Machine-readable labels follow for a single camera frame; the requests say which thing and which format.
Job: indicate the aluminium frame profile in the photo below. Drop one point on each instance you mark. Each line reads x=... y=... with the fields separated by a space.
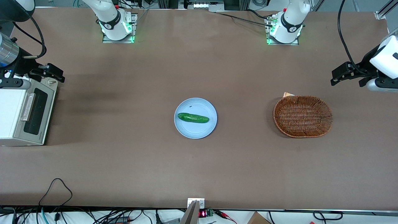
x=385 y=9

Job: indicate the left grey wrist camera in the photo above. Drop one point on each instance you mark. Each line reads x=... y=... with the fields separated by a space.
x=382 y=84

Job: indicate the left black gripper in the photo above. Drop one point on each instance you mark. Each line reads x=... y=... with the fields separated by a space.
x=364 y=64

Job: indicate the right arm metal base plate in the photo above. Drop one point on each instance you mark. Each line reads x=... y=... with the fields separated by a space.
x=134 y=28

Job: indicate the white Toshiba toaster oven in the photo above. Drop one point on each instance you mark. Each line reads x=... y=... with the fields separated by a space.
x=36 y=109

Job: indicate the beige oven knob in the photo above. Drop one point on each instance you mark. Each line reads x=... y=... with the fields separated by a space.
x=51 y=82

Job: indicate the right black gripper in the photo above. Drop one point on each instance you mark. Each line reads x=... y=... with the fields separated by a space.
x=22 y=65

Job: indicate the brown cardboard box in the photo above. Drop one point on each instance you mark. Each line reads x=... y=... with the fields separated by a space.
x=258 y=218

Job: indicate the right white Franka arm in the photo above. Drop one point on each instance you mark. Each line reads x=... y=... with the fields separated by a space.
x=112 y=18

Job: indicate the red alligator clip leads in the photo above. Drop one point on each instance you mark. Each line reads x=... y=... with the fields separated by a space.
x=225 y=216

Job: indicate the small tan paper tag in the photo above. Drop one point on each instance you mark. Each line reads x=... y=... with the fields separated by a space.
x=287 y=94

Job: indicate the brown oval wicker basket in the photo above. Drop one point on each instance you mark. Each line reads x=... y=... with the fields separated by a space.
x=303 y=116

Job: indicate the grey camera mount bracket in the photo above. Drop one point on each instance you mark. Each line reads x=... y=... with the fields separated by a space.
x=191 y=214

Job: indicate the left white Franka arm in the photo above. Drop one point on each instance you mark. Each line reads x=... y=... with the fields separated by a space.
x=292 y=18

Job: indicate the green cucumber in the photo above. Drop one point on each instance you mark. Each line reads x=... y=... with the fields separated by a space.
x=192 y=118

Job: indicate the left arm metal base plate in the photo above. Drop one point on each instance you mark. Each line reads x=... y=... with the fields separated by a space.
x=295 y=42

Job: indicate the white Toshiba toaster oven body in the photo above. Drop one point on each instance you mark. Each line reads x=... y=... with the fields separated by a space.
x=7 y=115

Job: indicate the red digit display module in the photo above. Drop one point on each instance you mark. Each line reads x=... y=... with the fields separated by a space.
x=203 y=213

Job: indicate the light blue round plate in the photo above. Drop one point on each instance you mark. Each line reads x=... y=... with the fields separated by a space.
x=199 y=130

